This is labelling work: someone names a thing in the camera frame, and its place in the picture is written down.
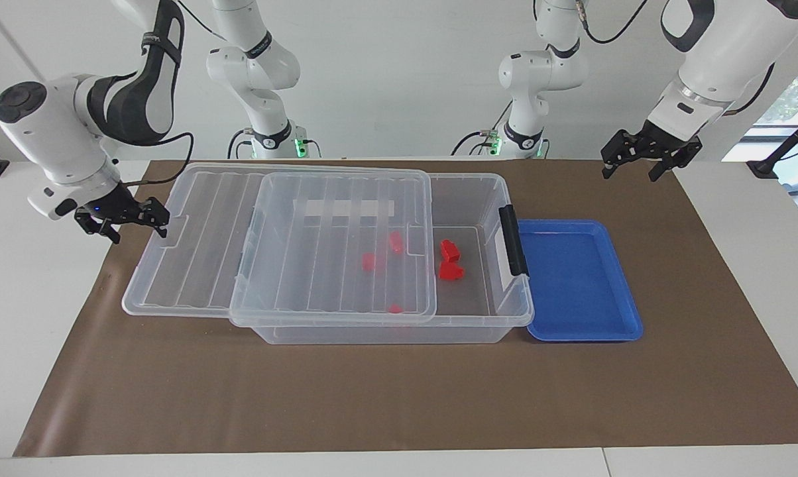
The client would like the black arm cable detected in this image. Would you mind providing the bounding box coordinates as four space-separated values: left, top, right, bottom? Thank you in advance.
117 0 226 188
575 0 779 115

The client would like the clear ribbed plastic lid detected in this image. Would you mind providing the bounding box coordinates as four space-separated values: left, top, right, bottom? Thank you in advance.
121 162 437 327

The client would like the brown paper table mat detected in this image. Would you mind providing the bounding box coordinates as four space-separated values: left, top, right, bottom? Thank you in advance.
13 158 798 458

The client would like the blue plastic tray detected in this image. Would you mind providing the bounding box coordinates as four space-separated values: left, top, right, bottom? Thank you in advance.
517 219 644 343

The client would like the clear plastic storage box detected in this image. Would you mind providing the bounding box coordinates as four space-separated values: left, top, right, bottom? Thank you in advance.
230 172 534 345

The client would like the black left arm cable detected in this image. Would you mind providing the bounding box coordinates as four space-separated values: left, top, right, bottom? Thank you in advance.
575 0 779 115

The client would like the black angled stand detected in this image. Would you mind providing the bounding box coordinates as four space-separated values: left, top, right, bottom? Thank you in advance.
747 106 798 180

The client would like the black box latch handle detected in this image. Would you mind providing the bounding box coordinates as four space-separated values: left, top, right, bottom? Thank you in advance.
499 205 529 277

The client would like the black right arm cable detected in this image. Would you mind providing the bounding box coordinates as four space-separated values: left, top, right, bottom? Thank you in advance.
117 0 226 188

